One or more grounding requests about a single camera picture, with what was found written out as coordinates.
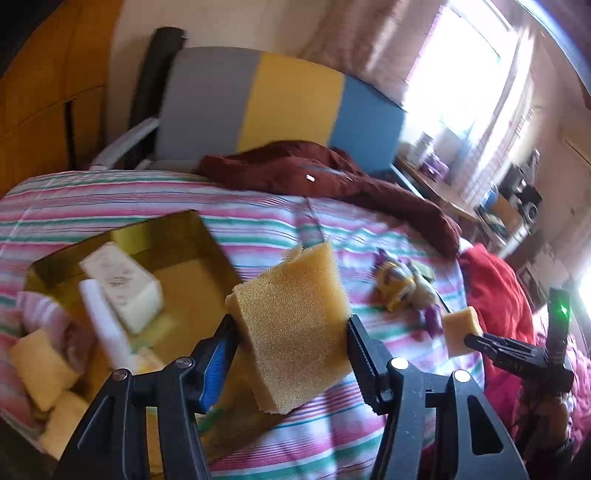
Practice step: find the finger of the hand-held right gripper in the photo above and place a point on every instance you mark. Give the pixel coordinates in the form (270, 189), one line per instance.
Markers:
(503, 350)

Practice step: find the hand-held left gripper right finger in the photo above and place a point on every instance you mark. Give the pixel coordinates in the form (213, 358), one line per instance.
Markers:
(367, 364)

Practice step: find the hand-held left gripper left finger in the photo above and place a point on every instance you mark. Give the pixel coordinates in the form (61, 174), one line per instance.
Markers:
(214, 369)

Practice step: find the yellow sponge block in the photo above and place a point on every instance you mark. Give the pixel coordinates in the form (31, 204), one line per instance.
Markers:
(41, 369)
(291, 314)
(64, 424)
(459, 330)

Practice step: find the purple snack packet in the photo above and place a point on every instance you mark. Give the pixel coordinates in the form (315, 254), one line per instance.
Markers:
(431, 321)
(384, 257)

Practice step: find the yellow patterned sock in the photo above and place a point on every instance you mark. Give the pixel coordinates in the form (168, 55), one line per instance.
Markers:
(395, 284)

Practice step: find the gold tin box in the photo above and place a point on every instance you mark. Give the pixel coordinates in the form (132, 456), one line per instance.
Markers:
(194, 277)

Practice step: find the white towel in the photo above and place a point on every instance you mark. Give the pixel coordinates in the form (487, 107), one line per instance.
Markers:
(425, 284)

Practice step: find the white tube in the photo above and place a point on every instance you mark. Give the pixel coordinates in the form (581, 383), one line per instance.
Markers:
(104, 323)

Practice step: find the white printed box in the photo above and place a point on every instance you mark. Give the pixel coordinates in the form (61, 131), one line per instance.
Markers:
(122, 281)

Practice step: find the red cloth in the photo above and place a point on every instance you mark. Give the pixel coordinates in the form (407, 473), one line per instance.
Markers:
(494, 300)

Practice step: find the black speaker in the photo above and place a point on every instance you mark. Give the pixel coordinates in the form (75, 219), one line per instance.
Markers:
(526, 198)

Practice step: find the striped blanket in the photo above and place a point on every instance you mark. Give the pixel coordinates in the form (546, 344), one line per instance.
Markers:
(277, 217)

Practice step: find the wooden desk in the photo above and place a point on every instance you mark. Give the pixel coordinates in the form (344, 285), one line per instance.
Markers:
(443, 194)

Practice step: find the purple box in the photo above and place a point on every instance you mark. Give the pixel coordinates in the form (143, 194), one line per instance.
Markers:
(436, 167)

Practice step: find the maroon jacket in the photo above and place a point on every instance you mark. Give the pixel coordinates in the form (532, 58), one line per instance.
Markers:
(286, 166)

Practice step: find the white jar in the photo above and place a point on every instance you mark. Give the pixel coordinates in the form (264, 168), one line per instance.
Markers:
(424, 147)

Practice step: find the grey yellow blue headboard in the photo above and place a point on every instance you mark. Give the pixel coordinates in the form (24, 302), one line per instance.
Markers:
(207, 101)

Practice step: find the black rolled mat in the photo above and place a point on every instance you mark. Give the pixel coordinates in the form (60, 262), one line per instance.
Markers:
(157, 69)

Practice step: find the pink patterned curtain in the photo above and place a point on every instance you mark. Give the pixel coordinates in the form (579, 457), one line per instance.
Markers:
(360, 41)

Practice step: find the wooden wardrobe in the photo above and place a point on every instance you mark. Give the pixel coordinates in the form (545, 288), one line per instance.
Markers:
(41, 92)

